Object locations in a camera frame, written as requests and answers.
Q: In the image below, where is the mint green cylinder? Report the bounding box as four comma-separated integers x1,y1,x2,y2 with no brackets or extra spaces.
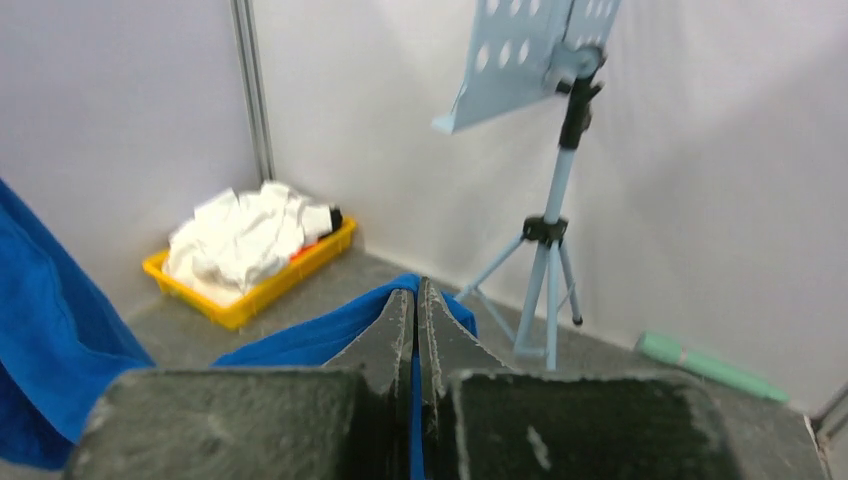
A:
635,331,790,403

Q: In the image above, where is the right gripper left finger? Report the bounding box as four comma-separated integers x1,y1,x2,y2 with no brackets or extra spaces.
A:
63,289,415,479

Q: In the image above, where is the yellow plastic tray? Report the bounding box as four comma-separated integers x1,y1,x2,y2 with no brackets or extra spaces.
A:
141,216,358,330

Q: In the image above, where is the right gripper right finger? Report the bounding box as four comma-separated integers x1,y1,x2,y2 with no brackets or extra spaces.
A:
417,278,742,479

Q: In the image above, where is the blue printed t-shirt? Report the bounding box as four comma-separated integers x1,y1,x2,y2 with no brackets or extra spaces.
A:
1,187,473,479

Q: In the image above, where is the light blue music stand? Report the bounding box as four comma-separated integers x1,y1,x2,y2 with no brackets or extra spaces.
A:
431,0,623,372

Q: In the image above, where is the orange garment in tray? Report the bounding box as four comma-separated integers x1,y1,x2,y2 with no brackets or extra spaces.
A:
289,241,323,262

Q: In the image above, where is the white crumpled garment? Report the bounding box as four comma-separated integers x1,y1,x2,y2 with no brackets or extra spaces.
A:
162,180,343,308

